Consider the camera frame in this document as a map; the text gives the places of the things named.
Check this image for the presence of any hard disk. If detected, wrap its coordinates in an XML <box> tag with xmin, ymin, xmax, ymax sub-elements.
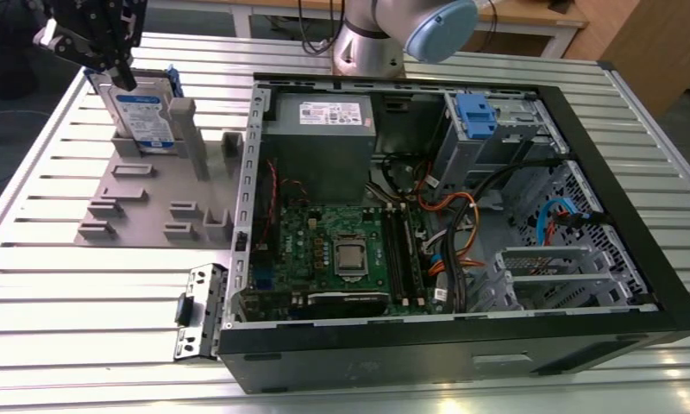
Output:
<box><xmin>82</xmin><ymin>64</ymin><xmax>184</xmax><ymax>150</ymax></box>

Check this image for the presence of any black office chair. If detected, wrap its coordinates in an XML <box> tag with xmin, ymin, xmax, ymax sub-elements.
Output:
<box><xmin>0</xmin><ymin>0</ymin><xmax>45</xmax><ymax>100</ymax></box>

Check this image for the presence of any grey parts rack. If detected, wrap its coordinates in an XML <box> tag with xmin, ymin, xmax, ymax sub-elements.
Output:
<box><xmin>74</xmin><ymin>97</ymin><xmax>248</xmax><ymax>250</ymax></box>

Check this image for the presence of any grey power supply unit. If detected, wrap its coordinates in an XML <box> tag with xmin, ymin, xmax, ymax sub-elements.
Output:
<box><xmin>262</xmin><ymin>92</ymin><xmax>378</xmax><ymax>206</ymax></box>

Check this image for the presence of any green motherboard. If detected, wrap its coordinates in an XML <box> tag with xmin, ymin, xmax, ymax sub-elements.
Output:
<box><xmin>249</xmin><ymin>202</ymin><xmax>444</xmax><ymax>316</ymax></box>

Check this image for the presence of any CPU socket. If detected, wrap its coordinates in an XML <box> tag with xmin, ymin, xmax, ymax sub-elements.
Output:
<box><xmin>330</xmin><ymin>232</ymin><xmax>374</xmax><ymax>282</ymax></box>

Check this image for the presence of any black blue latch knob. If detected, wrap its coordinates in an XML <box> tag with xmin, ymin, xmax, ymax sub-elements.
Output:
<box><xmin>173</xmin><ymin>292</ymin><xmax>196</xmax><ymax>325</ymax></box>

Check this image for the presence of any blue drive latch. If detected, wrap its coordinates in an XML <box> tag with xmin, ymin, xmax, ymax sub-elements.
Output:
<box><xmin>452</xmin><ymin>93</ymin><xmax>500</xmax><ymax>140</ymax></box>

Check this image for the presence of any silver CPU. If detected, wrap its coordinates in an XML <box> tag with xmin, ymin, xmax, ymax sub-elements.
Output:
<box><xmin>336</xmin><ymin>243</ymin><xmax>368</xmax><ymax>273</ymax></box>

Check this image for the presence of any grey metal drive cage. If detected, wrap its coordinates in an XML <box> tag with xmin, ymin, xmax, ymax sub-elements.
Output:
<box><xmin>433</xmin><ymin>91</ymin><xmax>570</xmax><ymax>186</ymax></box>

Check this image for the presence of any black graphics card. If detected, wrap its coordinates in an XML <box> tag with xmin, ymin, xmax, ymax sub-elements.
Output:
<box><xmin>296</xmin><ymin>291</ymin><xmax>392</xmax><ymax>318</ymax></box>

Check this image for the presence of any black open PC case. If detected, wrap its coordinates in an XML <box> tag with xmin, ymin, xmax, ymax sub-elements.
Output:
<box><xmin>214</xmin><ymin>71</ymin><xmax>690</xmax><ymax>394</ymax></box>

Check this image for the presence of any wooden cabinet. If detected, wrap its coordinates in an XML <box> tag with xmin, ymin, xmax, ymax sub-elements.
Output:
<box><xmin>601</xmin><ymin>0</ymin><xmax>690</xmax><ymax>117</ymax></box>

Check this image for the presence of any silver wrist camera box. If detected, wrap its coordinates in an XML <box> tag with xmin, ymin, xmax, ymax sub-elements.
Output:
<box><xmin>32</xmin><ymin>19</ymin><xmax>62</xmax><ymax>49</ymax></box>

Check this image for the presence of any thin red wire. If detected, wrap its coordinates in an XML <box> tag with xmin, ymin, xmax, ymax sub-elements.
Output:
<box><xmin>262</xmin><ymin>158</ymin><xmax>281</xmax><ymax>242</ymax></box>

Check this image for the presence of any grey metal slot bracket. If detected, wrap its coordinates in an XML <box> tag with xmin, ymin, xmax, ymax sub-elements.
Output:
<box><xmin>172</xmin><ymin>261</ymin><xmax>232</xmax><ymax>361</ymax></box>

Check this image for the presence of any orange wire bundle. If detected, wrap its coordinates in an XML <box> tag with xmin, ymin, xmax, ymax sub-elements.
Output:
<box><xmin>417</xmin><ymin>191</ymin><xmax>488</xmax><ymax>277</ymax></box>

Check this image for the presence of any wooden desk with white frame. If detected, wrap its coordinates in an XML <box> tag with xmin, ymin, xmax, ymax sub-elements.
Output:
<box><xmin>232</xmin><ymin>0</ymin><xmax>592</xmax><ymax>61</ymax></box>

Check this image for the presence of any curved thick black cable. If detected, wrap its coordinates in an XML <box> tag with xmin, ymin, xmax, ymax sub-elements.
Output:
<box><xmin>470</xmin><ymin>157</ymin><xmax>565</xmax><ymax>204</ymax></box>

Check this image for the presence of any straight black cable bundle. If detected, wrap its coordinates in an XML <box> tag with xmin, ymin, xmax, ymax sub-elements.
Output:
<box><xmin>440</xmin><ymin>202</ymin><xmax>470</xmax><ymax>314</ymax></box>

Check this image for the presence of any blue data wire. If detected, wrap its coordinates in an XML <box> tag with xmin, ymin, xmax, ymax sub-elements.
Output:
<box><xmin>537</xmin><ymin>198</ymin><xmax>577</xmax><ymax>248</ymax></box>

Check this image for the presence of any red orange power wire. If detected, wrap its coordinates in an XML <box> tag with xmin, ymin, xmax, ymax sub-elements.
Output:
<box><xmin>554</xmin><ymin>205</ymin><xmax>580</xmax><ymax>229</ymax></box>

